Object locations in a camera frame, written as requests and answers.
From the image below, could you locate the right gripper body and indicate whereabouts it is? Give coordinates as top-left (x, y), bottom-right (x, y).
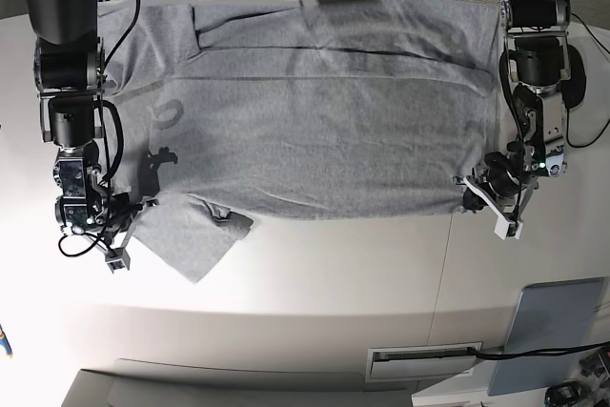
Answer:
top-left (92, 192), bottom-right (132, 235)

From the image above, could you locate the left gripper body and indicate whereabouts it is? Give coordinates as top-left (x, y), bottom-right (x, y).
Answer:
top-left (484, 152), bottom-right (529, 199)

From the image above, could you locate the grey T-shirt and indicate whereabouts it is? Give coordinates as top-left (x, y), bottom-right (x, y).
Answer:
top-left (98, 0), bottom-right (499, 283)

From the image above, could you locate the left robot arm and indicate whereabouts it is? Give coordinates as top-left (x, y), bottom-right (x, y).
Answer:
top-left (455, 0), bottom-right (586, 239)

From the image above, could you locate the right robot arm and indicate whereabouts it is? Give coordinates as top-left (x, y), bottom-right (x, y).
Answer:
top-left (26, 0), bottom-right (150, 272)

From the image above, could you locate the grey laptop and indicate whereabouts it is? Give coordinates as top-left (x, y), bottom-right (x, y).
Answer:
top-left (487, 277), bottom-right (605, 397)

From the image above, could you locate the black computer mouse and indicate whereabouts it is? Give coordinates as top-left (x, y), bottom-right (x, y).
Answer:
top-left (561, 45), bottom-right (587, 111)

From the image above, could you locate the blue orange tool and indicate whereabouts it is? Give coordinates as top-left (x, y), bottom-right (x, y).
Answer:
top-left (0, 327), bottom-right (13, 357)

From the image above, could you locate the black device blue trim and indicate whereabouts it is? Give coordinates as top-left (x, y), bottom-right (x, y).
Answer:
top-left (544, 380), bottom-right (590, 407)

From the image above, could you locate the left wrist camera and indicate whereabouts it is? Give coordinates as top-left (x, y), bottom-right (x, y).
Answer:
top-left (494, 216), bottom-right (523, 240)

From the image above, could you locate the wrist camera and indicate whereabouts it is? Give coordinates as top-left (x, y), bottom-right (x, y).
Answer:
top-left (494, 216), bottom-right (523, 240)
top-left (105, 247), bottom-right (131, 273)

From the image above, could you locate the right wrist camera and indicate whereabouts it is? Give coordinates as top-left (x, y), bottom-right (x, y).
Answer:
top-left (105, 247), bottom-right (131, 273)

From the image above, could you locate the black mouse cable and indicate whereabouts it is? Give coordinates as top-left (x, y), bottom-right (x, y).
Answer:
top-left (565, 106), bottom-right (610, 149)

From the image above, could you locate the white table cable tray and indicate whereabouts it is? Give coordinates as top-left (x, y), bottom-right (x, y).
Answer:
top-left (364, 342), bottom-right (482, 382)

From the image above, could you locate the black laptop cable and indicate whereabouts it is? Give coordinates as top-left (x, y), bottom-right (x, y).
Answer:
top-left (467, 342), bottom-right (610, 360)

